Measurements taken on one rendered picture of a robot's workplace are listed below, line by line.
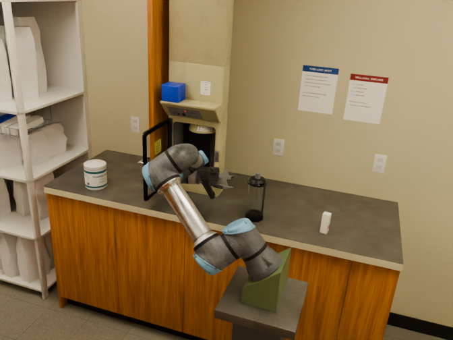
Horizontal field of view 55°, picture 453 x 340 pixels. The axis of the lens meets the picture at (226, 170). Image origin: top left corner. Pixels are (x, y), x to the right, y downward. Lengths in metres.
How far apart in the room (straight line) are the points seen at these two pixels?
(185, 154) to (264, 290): 0.63
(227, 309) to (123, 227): 1.07
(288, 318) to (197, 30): 1.48
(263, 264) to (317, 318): 0.88
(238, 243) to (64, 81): 2.13
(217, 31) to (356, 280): 1.46
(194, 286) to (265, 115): 1.14
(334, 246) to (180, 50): 1.30
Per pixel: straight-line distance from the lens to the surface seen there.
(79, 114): 3.40
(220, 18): 2.33
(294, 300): 1.87
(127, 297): 2.93
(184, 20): 2.41
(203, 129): 2.50
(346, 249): 2.26
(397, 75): 2.67
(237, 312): 1.77
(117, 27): 3.10
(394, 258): 2.28
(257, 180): 2.27
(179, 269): 2.61
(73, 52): 3.32
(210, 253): 1.70
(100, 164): 2.68
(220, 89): 2.38
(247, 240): 1.69
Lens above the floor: 2.10
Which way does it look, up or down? 23 degrees down
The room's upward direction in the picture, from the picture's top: 3 degrees clockwise
